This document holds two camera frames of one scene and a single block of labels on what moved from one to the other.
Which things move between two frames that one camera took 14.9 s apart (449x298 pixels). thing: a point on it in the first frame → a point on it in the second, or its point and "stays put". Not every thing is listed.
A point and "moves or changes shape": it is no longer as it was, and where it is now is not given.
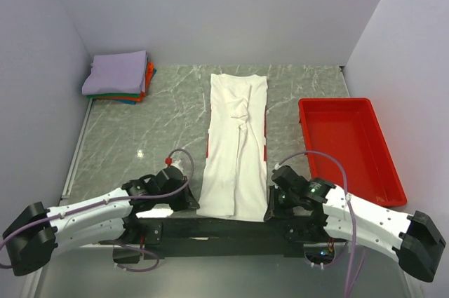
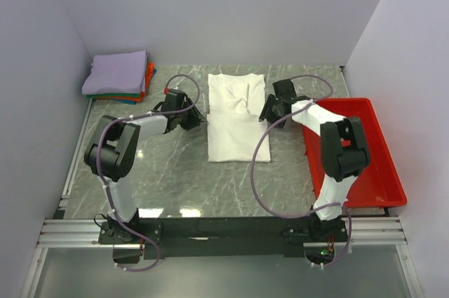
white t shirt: [233, 181] moves or changes shape
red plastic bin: [346, 146] stays put
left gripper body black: [179, 200] → [189, 118]
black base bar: [224, 237] stays put
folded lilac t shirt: [117, 73] stays put
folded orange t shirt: [149, 78] stays put
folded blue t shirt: [126, 102] stays put
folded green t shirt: [132, 95] stays put
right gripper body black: [282, 203] → [273, 114]
